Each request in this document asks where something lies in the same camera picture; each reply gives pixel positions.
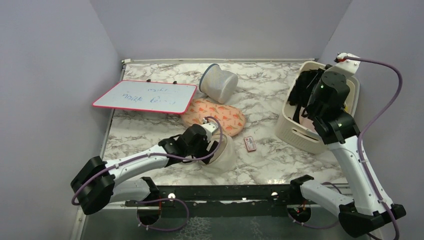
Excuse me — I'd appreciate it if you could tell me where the cream plastic laundry basket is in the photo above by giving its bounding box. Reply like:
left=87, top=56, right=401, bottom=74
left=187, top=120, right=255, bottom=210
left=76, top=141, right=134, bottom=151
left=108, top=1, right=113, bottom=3
left=275, top=61, right=360, bottom=154

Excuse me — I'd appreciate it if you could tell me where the orange tulip print laundry bag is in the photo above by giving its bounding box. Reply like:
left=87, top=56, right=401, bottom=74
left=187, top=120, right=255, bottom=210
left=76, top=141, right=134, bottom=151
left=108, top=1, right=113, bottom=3
left=181, top=98, right=247, bottom=137

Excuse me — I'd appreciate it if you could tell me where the small red white card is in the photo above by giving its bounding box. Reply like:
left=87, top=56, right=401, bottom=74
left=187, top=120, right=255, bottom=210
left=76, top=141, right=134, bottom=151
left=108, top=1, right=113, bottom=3
left=243, top=136, right=257, bottom=152

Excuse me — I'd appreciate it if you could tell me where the black bra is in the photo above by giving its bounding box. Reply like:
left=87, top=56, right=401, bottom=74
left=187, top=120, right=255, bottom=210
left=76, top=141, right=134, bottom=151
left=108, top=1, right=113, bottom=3
left=287, top=70, right=316, bottom=124

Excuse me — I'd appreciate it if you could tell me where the pink garment in basket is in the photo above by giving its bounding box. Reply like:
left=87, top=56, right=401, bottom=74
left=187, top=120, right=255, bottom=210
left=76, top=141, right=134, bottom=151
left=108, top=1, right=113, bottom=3
left=299, top=111, right=316, bottom=133

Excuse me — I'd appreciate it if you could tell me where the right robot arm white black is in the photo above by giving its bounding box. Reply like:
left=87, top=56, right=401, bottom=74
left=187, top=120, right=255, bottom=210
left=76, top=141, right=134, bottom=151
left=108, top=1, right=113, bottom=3
left=288, top=69, right=406, bottom=238

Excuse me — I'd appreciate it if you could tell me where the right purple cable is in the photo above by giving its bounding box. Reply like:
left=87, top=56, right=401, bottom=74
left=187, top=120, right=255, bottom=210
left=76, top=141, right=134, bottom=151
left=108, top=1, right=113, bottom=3
left=286, top=56, right=404, bottom=240

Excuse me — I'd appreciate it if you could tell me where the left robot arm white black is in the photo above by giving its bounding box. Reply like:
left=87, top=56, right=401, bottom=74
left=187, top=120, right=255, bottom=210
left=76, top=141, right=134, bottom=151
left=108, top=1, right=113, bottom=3
left=70, top=122, right=223, bottom=215

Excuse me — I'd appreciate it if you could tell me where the white cylindrical mesh laundry bag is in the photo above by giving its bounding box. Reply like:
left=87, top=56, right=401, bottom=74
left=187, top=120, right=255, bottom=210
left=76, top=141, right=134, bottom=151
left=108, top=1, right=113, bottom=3
left=198, top=63, right=238, bottom=104

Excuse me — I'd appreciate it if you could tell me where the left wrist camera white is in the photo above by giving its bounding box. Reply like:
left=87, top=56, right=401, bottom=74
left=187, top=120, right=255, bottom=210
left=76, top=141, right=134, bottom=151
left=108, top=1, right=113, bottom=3
left=201, top=122, right=220, bottom=142

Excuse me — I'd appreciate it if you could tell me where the black mounting rail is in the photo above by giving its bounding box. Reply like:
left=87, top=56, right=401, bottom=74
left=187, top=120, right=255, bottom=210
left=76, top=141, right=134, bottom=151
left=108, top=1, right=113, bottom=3
left=124, top=184, right=312, bottom=222

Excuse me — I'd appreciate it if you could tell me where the pink framed whiteboard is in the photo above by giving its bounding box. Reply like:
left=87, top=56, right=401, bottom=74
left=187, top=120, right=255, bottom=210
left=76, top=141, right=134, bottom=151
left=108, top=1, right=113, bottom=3
left=92, top=80, right=198, bottom=115

